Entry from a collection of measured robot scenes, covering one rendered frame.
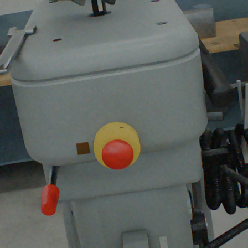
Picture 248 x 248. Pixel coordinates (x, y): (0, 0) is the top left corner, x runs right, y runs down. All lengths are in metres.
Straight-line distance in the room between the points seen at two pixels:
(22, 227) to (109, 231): 3.37
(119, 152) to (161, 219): 0.28
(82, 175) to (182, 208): 0.19
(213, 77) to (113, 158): 0.20
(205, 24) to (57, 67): 4.04
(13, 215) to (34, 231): 0.32
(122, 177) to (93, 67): 0.22
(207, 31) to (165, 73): 4.02
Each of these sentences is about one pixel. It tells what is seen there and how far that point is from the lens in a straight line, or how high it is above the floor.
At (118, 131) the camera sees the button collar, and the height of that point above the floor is 1.78.
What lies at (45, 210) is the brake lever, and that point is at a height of 1.70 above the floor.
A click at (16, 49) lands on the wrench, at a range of 0.84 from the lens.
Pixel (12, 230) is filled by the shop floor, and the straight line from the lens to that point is 4.41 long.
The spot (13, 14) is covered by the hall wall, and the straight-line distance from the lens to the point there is 5.32.
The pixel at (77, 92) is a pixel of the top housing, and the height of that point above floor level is 1.84.
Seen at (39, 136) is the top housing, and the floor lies 1.78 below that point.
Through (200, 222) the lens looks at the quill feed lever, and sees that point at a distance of 1.19.
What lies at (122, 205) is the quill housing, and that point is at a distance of 1.03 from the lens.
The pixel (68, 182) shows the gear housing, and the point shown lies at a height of 1.67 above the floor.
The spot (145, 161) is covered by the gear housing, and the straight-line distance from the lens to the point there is 0.96.
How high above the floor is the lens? 2.08
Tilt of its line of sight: 21 degrees down
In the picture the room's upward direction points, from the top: 9 degrees counter-clockwise
